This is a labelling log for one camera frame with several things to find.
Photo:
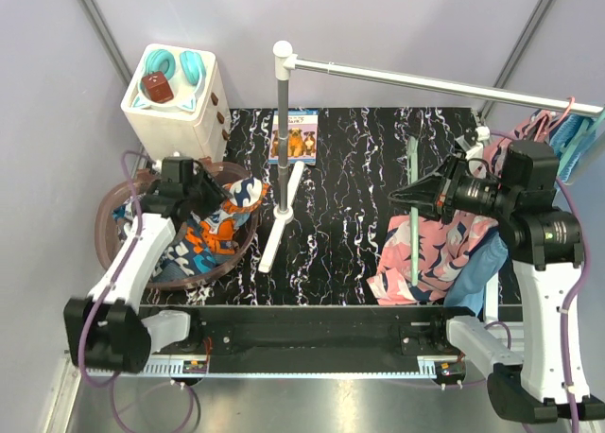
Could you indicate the white storage box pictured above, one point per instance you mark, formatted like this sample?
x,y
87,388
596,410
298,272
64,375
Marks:
x,y
201,134

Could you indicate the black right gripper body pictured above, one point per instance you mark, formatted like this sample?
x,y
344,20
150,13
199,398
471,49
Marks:
x,y
472,194

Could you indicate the pink wire hanger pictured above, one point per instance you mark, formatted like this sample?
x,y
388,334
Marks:
x,y
539,125

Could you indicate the silver clothes rack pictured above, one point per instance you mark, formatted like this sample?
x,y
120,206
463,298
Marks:
x,y
286,61

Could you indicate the mint green hanger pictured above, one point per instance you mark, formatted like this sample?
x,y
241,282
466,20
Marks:
x,y
413,175

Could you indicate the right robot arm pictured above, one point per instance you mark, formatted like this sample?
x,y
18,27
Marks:
x,y
546,382

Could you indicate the teal cat ear headphones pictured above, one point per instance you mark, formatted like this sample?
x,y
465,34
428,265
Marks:
x,y
186,74

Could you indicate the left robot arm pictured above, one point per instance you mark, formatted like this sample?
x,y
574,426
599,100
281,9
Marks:
x,y
104,329

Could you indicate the blue knitted garment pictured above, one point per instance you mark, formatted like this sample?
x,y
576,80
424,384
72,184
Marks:
x,y
567,140

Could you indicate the blue orange patterned shorts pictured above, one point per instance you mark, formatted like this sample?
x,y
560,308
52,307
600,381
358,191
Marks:
x,y
132,243

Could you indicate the light blue shorts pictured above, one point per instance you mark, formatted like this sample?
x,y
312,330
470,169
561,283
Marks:
x,y
485,260

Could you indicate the dog picture book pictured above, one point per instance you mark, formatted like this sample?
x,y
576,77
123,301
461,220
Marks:
x,y
303,125

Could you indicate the pink translucent plastic basin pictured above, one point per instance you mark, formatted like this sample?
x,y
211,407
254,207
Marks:
x,y
202,253

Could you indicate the pink patterned shorts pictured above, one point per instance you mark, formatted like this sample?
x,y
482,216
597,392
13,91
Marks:
x,y
444,250

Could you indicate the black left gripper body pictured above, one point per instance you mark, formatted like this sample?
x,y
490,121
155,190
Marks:
x,y
206,195

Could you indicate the brown cube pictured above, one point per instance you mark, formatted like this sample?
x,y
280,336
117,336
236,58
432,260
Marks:
x,y
156,87

